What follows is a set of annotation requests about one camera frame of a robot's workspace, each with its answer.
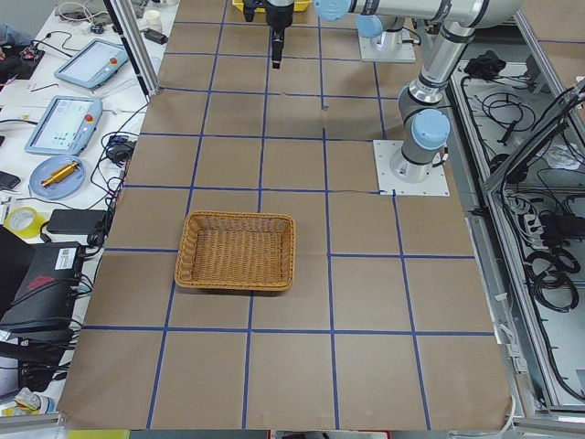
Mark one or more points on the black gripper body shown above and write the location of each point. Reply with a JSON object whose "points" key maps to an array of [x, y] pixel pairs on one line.
{"points": [[279, 15]]}

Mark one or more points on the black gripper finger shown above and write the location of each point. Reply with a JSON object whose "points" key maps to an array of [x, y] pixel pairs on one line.
{"points": [[277, 45]]}

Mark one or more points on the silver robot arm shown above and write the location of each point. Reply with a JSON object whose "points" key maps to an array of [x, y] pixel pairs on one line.
{"points": [[369, 22], [426, 128]]}

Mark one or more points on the yellow tape roll on desk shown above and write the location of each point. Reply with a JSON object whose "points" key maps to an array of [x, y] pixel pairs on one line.
{"points": [[24, 222]]}

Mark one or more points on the white paper cup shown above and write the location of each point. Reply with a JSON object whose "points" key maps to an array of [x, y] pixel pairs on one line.
{"points": [[153, 20]]}

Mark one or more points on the upper teach pendant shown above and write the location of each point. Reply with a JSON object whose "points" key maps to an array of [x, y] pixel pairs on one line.
{"points": [[93, 65]]}

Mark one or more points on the teach pendant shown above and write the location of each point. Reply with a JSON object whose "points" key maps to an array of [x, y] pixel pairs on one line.
{"points": [[66, 126], [93, 65]]}

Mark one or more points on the brown wicker basket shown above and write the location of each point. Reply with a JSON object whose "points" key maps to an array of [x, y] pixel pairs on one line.
{"points": [[236, 251]]}

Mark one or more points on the lower teach pendant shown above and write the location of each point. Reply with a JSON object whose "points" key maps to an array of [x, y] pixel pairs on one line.
{"points": [[66, 126]]}

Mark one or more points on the brass cylinder tool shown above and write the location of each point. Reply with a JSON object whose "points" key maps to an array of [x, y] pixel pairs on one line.
{"points": [[60, 174]]}

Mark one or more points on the blue plate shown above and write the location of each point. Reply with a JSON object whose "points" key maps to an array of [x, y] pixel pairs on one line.
{"points": [[60, 190]]}

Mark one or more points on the black power adapter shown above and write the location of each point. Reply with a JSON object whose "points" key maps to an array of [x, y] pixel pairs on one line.
{"points": [[75, 221]]}

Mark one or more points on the black computer box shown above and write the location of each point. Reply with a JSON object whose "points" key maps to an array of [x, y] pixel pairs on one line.
{"points": [[39, 284]]}

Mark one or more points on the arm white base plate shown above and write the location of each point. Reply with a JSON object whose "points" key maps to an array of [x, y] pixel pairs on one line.
{"points": [[398, 177], [389, 47]]}

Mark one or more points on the aluminium frame post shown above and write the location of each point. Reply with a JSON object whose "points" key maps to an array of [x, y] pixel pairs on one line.
{"points": [[124, 20]]}

